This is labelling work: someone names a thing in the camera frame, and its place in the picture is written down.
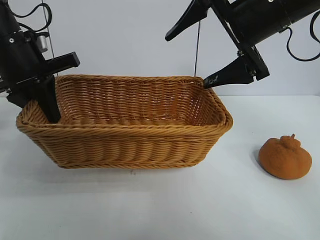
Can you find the woven wicker basket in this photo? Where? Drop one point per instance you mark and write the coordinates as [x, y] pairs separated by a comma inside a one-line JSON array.
[[125, 145]]

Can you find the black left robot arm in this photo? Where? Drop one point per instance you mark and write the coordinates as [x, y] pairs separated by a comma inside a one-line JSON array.
[[6, 17]]

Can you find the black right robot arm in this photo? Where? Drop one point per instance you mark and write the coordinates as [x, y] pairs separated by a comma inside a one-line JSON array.
[[300, 8]]

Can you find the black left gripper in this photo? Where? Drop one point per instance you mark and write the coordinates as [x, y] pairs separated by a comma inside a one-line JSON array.
[[20, 62]]

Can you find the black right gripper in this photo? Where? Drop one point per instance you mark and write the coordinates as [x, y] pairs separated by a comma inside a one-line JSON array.
[[257, 22]]

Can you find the soft orange toy fruit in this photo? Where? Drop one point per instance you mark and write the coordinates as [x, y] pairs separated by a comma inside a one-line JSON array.
[[285, 160]]

